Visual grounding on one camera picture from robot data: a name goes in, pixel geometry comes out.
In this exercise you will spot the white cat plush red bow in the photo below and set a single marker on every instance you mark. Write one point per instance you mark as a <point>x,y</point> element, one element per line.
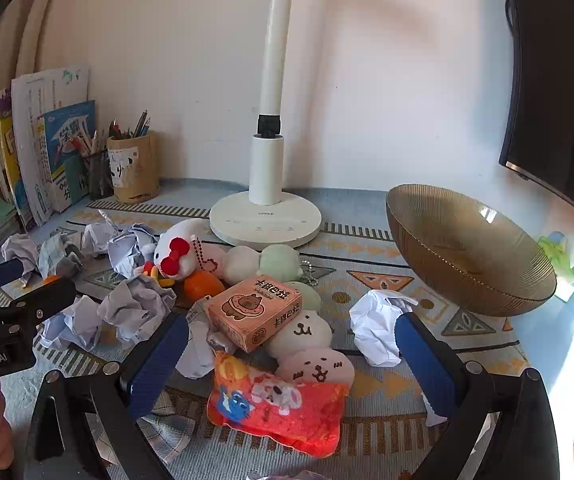
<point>182,247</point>

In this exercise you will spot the tangerine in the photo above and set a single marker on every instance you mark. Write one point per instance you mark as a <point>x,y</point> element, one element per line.
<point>51,279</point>
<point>202,285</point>

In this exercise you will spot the black monitor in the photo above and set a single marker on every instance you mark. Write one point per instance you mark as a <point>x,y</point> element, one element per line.
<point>557,85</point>

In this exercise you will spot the amber ribbed glass bowl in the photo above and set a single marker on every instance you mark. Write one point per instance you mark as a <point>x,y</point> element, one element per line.
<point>467,255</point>

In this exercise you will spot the red snack packet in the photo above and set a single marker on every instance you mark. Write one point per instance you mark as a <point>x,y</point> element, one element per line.
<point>267,410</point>

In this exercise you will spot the bamboo pen holder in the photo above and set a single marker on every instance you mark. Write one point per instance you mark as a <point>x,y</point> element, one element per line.
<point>134,170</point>

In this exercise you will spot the black mesh pen holder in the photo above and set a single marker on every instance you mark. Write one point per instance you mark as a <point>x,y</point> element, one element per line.
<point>99,175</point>

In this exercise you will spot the red yellow fries plush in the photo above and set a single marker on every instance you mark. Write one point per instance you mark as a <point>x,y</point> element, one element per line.
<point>151,271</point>

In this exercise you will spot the plain dango plush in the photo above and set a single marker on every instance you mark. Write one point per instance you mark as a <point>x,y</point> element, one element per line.
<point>277,260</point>

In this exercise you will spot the crumpled white paper ball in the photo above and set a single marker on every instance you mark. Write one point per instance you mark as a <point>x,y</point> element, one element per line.
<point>379,330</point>

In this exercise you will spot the blue cover workbook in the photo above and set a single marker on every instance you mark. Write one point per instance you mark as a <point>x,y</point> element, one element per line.
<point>67,155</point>

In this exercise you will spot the bunch of dark pens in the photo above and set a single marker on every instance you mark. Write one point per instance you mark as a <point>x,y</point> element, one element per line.
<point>129,127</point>

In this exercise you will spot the dango plush with drawn faces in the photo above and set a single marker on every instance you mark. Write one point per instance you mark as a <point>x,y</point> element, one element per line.
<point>317,367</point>

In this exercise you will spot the white desk lamp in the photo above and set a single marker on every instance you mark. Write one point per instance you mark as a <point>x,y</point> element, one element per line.
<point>267,175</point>

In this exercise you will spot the small orange cardboard box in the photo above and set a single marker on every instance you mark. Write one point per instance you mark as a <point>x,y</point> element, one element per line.
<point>254,310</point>

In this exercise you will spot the beige curtain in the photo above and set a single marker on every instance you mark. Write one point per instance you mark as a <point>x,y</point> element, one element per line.
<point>12,50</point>

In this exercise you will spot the pile of paper balls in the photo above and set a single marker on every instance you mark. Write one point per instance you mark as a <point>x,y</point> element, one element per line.
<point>134,305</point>

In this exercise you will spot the bunch of coloured pencils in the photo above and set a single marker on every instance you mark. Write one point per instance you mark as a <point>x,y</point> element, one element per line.
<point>87,142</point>

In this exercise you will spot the green tissue packet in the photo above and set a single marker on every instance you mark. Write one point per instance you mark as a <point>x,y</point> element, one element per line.
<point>559,260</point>

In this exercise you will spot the patterned woven table mat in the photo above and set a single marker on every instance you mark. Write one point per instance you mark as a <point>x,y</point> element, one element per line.
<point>367,260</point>

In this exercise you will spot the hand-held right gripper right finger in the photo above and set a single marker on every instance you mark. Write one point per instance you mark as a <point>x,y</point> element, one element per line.
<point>424,360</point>

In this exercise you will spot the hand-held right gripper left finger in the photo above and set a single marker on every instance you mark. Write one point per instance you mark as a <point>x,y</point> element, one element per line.
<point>159,365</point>

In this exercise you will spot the yellow cover book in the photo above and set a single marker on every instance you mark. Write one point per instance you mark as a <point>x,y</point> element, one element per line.
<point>9,155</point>

